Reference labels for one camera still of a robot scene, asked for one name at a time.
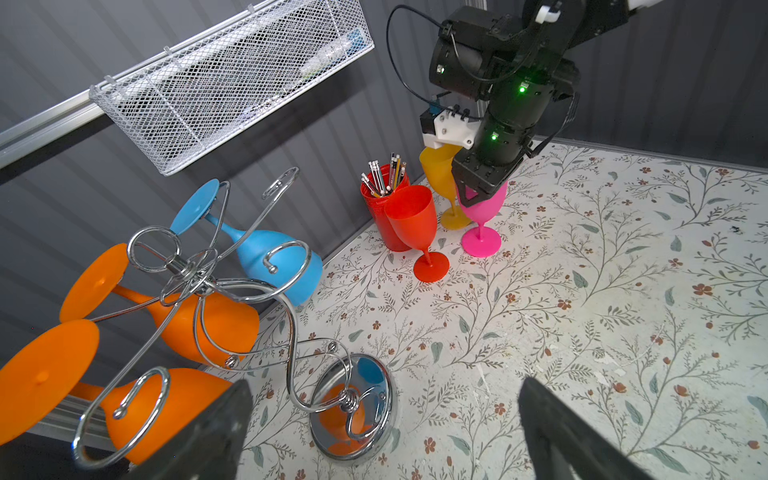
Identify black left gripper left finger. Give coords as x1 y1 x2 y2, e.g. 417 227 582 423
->
124 378 253 479

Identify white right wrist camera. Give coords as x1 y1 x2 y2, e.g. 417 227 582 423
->
419 107 481 150

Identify chrome wine glass rack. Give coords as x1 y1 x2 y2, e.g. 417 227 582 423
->
59 180 398 462

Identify blue wine glass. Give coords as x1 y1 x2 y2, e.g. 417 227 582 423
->
170 179 323 306

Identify yellow wine glass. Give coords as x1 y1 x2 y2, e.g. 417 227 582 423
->
419 145 471 230

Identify pencils in red cup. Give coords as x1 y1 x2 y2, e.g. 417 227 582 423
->
360 153 407 199

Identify white wire wall basket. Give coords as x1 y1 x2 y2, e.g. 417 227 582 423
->
89 1 375 176

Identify pink wine glass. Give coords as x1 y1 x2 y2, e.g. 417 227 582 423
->
459 183 508 258

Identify red pencil cup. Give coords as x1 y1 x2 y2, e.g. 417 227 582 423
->
360 173 410 252

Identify red wine glass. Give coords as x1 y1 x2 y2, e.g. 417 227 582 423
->
385 185 450 283

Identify orange wine glass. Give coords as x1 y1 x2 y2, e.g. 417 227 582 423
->
58 242 262 368
1 319 231 464

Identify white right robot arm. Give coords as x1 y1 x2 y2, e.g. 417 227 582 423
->
425 1 650 206

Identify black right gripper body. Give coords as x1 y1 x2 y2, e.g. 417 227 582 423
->
452 119 534 207

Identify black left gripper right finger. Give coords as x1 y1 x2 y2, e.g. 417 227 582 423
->
518 377 650 479

